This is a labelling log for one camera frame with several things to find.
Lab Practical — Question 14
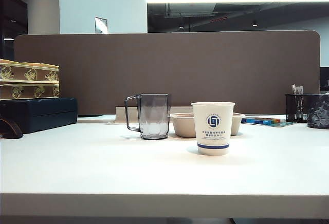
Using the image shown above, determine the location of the white paper cup blue logo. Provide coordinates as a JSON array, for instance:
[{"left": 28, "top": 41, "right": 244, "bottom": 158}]
[{"left": 191, "top": 102, "right": 236, "bottom": 156}]

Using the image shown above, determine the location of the transparent grey plastic mug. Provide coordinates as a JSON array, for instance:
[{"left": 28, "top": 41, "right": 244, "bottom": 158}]
[{"left": 124, "top": 93, "right": 172, "bottom": 140}]

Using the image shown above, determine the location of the beige pulp food tray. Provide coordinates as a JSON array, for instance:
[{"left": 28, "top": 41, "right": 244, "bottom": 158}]
[{"left": 170, "top": 113, "right": 246, "bottom": 138}]

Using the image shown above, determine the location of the brown desk divider panel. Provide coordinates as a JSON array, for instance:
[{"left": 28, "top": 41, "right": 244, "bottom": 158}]
[{"left": 13, "top": 30, "right": 322, "bottom": 118}]

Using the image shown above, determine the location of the coloured blocks tray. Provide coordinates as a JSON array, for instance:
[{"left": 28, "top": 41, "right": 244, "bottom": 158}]
[{"left": 241, "top": 117, "right": 298, "bottom": 128}]

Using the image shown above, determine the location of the dark blue hard case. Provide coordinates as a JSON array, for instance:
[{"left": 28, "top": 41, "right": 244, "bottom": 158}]
[{"left": 0, "top": 97, "right": 78, "bottom": 135}]

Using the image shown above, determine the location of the black mesh pen holder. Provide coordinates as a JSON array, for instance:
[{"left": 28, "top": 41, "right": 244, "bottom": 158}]
[{"left": 284, "top": 93, "right": 313, "bottom": 124}]

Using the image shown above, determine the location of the yellow brown patterned box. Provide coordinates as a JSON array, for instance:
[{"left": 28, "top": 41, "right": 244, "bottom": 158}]
[
  {"left": 0, "top": 82, "right": 61, "bottom": 101},
  {"left": 0, "top": 59, "right": 60, "bottom": 85}
]

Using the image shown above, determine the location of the white round pillar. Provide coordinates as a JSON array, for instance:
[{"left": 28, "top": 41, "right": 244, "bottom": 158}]
[{"left": 27, "top": 0, "right": 61, "bottom": 35}]

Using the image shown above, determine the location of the dark crumpled bag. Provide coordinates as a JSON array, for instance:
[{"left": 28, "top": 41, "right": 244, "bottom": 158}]
[{"left": 307, "top": 93, "right": 329, "bottom": 129}]

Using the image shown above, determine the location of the silver wall plate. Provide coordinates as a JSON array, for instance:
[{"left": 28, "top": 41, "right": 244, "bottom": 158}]
[{"left": 95, "top": 16, "right": 109, "bottom": 34}]

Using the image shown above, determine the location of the dark brown leather strap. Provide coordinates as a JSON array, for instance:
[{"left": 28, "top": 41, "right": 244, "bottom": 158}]
[{"left": 0, "top": 118, "right": 24, "bottom": 140}]

